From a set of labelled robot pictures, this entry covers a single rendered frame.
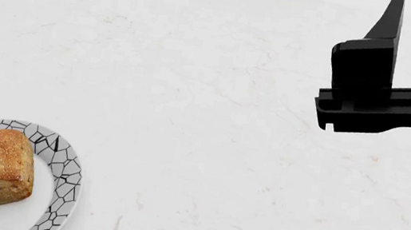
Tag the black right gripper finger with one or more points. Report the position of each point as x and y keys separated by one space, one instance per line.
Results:
x=361 y=67

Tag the white plate black crackle pattern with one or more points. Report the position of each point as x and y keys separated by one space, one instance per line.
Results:
x=64 y=173

